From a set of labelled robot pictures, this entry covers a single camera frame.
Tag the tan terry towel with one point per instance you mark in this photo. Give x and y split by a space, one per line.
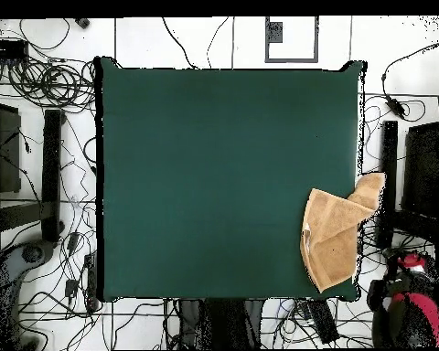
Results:
329 237

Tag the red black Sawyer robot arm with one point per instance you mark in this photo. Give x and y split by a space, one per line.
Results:
417 314

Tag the black computer case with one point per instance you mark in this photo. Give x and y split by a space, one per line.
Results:
3 146
422 164

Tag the black power strip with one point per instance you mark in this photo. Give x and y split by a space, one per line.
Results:
323 321
91 281

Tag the black stand base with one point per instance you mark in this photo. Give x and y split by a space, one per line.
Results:
51 164
389 153

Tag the black power adapter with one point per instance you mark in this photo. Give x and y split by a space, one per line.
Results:
395 106

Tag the dark green table cloth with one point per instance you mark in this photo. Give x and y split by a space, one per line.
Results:
168 164

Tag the grey office chair base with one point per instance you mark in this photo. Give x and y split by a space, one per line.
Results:
7 267

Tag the person's foot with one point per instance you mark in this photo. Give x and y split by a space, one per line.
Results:
82 22

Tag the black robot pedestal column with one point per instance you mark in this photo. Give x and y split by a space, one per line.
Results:
223 321

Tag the grey square frame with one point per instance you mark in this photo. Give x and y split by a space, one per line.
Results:
292 59

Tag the black network switch box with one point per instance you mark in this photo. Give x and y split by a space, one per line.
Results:
5 49

